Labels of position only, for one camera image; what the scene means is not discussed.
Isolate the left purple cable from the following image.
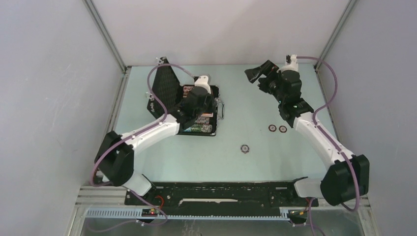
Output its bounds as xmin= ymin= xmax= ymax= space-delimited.
xmin=89 ymin=63 xmax=199 ymax=234

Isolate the silver case handle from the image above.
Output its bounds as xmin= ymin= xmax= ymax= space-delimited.
xmin=217 ymin=98 xmax=225 ymax=120

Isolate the black poker case base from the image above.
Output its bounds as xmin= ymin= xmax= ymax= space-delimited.
xmin=171 ymin=85 xmax=220 ymax=137

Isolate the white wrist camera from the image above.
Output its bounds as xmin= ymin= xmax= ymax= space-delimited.
xmin=279 ymin=54 xmax=299 ymax=72
xmin=194 ymin=75 xmax=210 ymax=90

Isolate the pink chip row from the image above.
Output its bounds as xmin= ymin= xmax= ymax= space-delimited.
xmin=195 ymin=117 xmax=210 ymax=124

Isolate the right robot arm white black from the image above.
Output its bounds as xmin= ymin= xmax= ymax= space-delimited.
xmin=245 ymin=59 xmax=370 ymax=206

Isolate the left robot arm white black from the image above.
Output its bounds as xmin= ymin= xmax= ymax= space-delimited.
xmin=92 ymin=86 xmax=216 ymax=205

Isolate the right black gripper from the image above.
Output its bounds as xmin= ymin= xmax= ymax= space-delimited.
xmin=244 ymin=60 xmax=285 ymax=104

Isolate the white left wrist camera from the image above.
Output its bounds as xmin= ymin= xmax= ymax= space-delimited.
xmin=194 ymin=75 xmax=210 ymax=90

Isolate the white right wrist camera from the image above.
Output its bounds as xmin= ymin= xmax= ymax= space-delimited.
xmin=279 ymin=54 xmax=299 ymax=72

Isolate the poker chip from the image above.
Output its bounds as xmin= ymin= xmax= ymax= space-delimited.
xmin=278 ymin=125 xmax=287 ymax=133
xmin=268 ymin=124 xmax=277 ymax=132
xmin=240 ymin=145 xmax=250 ymax=153

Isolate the white cable duct strip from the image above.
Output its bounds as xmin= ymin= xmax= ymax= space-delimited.
xmin=85 ymin=207 xmax=290 ymax=221

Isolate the blue green chip row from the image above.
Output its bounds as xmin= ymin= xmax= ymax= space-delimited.
xmin=184 ymin=124 xmax=212 ymax=133

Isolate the aluminium rail frame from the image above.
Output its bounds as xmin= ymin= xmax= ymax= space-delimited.
xmin=76 ymin=186 xmax=371 ymax=210

